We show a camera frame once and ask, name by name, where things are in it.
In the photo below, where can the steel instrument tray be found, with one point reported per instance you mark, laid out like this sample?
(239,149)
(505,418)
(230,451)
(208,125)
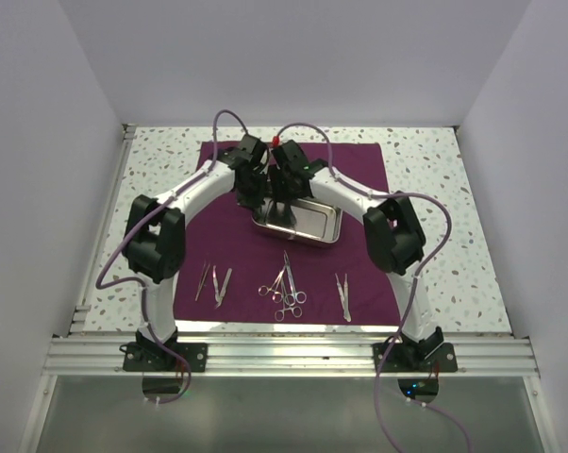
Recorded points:
(303,220)

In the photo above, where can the steel hemostat forceps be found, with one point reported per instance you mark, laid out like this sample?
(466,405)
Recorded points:
(275,288)
(288,303)

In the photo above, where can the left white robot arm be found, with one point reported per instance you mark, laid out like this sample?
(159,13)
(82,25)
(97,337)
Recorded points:
(155,235)

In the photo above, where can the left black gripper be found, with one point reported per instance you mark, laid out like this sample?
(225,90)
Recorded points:
(254,202)

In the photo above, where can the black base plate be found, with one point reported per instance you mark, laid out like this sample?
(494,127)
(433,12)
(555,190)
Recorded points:
(433,354)
(144,355)

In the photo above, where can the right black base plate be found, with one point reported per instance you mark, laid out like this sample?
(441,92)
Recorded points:
(433,354)

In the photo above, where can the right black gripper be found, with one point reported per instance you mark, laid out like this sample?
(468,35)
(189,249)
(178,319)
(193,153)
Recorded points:
(280,193)

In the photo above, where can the steel forceps tweezers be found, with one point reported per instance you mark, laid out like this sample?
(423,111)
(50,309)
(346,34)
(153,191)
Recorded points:
(202,280)

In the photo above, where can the steel surgical scissors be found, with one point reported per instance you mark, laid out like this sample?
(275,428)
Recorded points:
(299,297)

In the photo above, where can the curved tip steel tweezers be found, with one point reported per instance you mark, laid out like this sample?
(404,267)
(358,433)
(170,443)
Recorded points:
(220,287)

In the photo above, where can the purple cloth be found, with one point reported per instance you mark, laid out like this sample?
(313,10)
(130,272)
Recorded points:
(224,235)

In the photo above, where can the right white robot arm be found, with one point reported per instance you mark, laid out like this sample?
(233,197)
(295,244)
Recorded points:
(394,238)

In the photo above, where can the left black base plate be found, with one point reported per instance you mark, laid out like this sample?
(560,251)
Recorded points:
(144,355)

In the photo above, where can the aluminium frame rail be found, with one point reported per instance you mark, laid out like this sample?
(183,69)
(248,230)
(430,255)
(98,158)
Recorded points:
(87,402)

